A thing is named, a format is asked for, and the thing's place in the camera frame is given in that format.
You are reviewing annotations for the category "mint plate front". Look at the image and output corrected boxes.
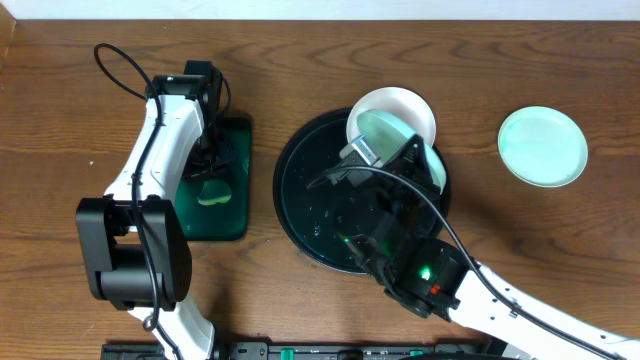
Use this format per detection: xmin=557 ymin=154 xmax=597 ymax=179
xmin=356 ymin=109 xmax=447 ymax=193

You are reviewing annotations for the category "green scrubbing sponge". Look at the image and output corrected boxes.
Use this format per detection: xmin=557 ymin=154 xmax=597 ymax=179
xmin=197 ymin=179 xmax=232 ymax=206

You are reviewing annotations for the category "white plate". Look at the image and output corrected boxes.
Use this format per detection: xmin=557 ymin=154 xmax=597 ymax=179
xmin=346 ymin=87 xmax=436 ymax=147

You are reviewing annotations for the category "black rectangular water tray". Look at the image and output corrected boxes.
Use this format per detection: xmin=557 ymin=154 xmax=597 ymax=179
xmin=175 ymin=117 xmax=252 ymax=242

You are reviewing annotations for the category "black round tray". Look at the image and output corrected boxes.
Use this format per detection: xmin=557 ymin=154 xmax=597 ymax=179
xmin=273 ymin=109 xmax=451 ymax=274

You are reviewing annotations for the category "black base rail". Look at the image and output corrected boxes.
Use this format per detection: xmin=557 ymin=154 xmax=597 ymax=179
xmin=99 ymin=339 xmax=501 ymax=360

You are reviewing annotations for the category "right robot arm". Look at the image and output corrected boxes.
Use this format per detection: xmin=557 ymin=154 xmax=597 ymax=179
xmin=313 ymin=135 xmax=639 ymax=359

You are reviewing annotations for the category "mint plate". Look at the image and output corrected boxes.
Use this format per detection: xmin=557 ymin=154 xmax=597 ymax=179
xmin=356 ymin=109 xmax=447 ymax=193
xmin=497 ymin=106 xmax=589 ymax=188

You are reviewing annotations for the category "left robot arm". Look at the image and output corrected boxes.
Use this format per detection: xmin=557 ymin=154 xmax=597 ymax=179
xmin=75 ymin=60 xmax=238 ymax=359

